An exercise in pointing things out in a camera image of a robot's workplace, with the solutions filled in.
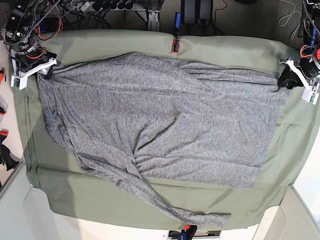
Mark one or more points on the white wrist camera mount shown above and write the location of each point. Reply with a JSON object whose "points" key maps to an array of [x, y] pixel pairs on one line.
{"points": [[19, 79]]}

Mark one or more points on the blue clamp handle top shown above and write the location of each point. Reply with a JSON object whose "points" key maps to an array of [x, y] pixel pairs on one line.
{"points": [[177, 21]]}

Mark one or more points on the aluminium frame bracket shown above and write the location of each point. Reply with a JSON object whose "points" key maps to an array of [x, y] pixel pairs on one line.
{"points": [[153, 20]]}

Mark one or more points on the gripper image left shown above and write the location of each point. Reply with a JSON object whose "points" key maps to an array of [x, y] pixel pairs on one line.
{"points": [[24, 61]]}

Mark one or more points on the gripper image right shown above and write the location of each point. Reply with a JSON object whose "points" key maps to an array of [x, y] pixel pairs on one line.
{"points": [[308, 64]]}

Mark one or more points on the grey heathered T-shirt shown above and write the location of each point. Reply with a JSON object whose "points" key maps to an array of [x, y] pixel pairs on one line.
{"points": [[135, 116]]}

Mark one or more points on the black power adapter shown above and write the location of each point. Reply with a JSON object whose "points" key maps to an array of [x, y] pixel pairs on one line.
{"points": [[192, 10]]}

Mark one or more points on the orange black clamp top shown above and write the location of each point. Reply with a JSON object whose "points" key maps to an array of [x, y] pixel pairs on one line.
{"points": [[176, 45]]}

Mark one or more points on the orange blue clamp bottom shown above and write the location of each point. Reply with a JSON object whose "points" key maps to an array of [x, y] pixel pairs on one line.
{"points": [[188, 232]]}

